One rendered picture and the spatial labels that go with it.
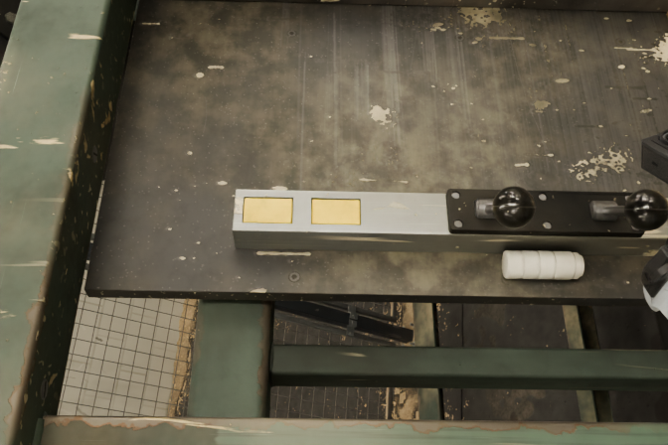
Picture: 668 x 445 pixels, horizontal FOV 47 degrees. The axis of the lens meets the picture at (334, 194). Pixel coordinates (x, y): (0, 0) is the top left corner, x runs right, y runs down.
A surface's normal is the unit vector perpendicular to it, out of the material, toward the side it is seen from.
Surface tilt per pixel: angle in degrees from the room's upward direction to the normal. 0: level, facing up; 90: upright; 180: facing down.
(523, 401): 0
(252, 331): 58
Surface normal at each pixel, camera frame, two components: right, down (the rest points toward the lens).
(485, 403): -0.83, -0.29
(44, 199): 0.04, -0.53
